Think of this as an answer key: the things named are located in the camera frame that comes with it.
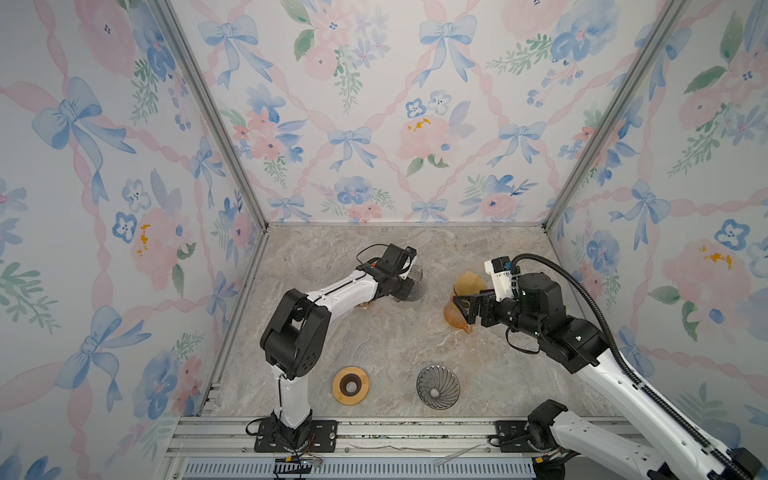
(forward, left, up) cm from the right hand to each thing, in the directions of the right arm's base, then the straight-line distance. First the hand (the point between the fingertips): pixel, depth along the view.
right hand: (467, 294), depth 72 cm
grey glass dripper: (-15, +5, -23) cm, 28 cm away
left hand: (+14, +14, -16) cm, 25 cm away
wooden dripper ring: (-15, +29, -24) cm, 41 cm away
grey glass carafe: (+20, +10, -20) cm, 30 cm away
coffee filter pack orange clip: (+9, +27, -22) cm, 36 cm away
